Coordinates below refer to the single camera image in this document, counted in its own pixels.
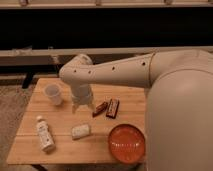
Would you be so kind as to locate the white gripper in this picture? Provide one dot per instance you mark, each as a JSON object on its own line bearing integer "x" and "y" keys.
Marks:
{"x": 82, "y": 95}

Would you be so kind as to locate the orange ceramic bowl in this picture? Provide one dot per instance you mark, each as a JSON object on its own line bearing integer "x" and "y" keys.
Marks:
{"x": 126, "y": 143}

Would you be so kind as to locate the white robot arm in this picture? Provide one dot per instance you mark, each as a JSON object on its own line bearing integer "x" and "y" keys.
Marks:
{"x": 179, "y": 105}

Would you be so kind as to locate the small brown snack bar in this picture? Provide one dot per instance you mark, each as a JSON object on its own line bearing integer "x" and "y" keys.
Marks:
{"x": 99, "y": 109}

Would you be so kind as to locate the white wrapped snack packet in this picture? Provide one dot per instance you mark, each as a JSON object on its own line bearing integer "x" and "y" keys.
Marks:
{"x": 80, "y": 131}

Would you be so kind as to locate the dark chocolate bar packet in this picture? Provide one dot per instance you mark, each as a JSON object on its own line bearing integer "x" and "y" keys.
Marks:
{"x": 113, "y": 108}

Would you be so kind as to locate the translucent plastic cup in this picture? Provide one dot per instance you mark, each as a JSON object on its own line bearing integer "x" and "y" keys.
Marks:
{"x": 53, "y": 93}

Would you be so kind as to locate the white plastic bottle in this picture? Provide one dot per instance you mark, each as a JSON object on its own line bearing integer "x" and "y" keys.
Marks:
{"x": 46, "y": 139}

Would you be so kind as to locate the long wooden bench rail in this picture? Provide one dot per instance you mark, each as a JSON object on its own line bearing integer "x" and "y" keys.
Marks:
{"x": 27, "y": 57}

